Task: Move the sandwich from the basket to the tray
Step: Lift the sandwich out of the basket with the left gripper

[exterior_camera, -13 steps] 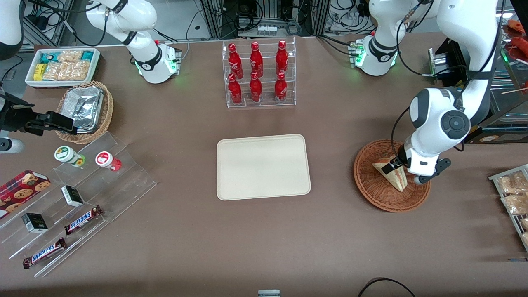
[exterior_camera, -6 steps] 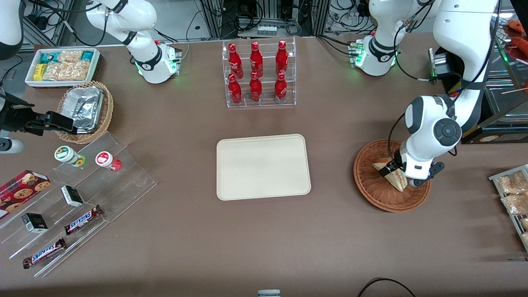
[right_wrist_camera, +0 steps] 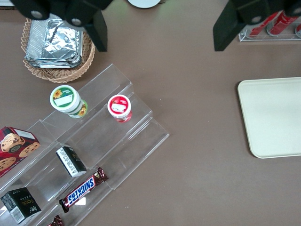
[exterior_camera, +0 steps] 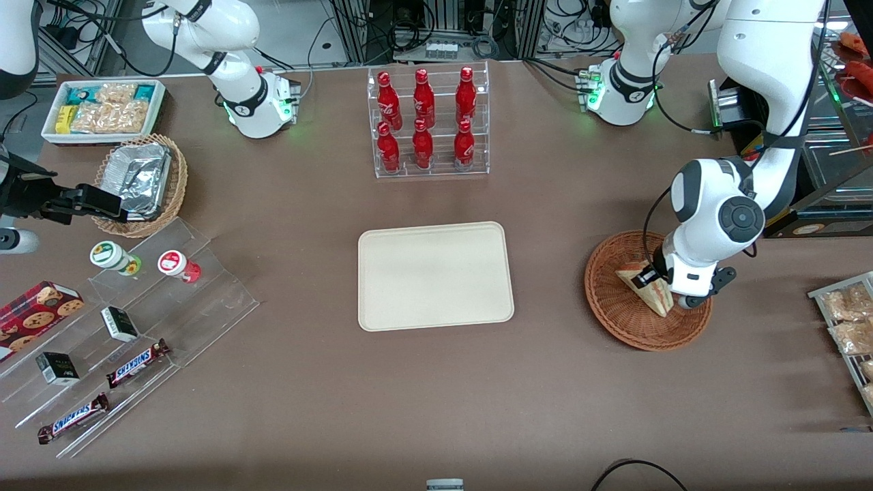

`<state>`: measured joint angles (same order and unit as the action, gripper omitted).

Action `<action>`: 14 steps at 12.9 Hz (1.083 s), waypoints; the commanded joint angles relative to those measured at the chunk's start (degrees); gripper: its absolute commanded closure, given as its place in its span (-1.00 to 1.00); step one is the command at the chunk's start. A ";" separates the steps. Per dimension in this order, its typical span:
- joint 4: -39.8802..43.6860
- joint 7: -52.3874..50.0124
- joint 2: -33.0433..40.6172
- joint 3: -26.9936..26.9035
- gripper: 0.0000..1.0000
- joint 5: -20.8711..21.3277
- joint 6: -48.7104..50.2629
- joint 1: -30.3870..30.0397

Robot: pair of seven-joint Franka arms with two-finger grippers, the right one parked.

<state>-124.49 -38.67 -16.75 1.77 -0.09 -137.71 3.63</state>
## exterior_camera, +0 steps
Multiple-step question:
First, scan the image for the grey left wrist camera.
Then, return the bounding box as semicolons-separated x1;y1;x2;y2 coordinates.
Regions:
670;266;739;312

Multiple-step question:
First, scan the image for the white snack bin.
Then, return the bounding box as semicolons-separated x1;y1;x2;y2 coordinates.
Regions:
41;79;166;146

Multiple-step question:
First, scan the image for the aluminium frame rack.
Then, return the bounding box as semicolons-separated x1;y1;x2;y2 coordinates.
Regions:
331;0;546;65

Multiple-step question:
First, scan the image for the clear acrylic bottle rack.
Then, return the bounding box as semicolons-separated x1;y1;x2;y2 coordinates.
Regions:
367;61;490;179

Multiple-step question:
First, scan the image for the Snickers chocolate bar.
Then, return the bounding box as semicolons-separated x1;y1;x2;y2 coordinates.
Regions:
106;339;171;389
38;392;110;445

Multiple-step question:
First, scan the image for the small black carton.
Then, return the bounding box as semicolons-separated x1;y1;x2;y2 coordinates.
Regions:
101;306;140;342
35;352;80;386

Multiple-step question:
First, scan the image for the brown wicker basket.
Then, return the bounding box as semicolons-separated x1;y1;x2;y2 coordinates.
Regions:
585;230;713;352

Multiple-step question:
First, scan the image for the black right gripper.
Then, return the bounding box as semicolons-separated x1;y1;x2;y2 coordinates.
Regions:
0;157;130;225

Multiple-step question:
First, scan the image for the grey wire rack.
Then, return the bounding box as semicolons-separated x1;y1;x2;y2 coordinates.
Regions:
808;271;873;417

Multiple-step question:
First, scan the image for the red cola bottle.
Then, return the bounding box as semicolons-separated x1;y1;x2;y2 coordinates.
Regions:
454;119;475;171
456;66;477;125
377;71;404;130
377;121;401;173
412;119;434;170
413;68;436;128

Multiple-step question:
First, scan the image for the red cookie box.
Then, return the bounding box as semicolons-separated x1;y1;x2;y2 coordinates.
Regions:
0;280;85;362

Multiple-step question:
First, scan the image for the triangular sandwich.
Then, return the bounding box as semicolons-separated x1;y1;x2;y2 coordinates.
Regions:
616;263;676;318

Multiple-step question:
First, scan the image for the black cable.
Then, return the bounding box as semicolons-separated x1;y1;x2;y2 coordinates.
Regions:
590;460;688;491

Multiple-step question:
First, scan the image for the light wicker basket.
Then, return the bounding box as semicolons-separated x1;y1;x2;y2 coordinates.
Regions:
92;134;189;239

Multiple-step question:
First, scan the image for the small clear cracker bag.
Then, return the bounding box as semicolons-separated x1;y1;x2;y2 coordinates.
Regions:
94;82;138;104

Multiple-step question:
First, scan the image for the aluminium foil tray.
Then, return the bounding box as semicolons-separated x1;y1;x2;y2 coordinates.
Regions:
100;142;173;221

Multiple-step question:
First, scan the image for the red strawberry yogurt cup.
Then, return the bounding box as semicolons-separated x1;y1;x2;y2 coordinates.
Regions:
158;250;202;284

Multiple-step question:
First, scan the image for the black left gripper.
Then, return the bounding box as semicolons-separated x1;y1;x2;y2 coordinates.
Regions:
631;246;673;291

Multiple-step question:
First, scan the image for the black sealing machine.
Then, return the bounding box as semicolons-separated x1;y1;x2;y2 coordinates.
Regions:
709;58;873;239

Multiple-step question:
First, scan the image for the large clear cracker bag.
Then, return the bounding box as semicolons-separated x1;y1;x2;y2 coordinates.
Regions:
70;100;152;135

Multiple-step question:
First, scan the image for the green sunflower yogurt cup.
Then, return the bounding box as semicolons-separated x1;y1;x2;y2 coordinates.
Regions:
89;241;143;276

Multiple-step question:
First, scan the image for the glass food display case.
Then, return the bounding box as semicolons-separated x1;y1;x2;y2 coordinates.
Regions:
812;27;873;161

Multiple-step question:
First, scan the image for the beige serving tray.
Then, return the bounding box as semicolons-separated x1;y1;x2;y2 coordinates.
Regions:
358;222;515;332

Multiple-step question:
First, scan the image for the clear acrylic stepped shelf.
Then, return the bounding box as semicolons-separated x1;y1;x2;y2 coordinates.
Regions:
0;217;261;459

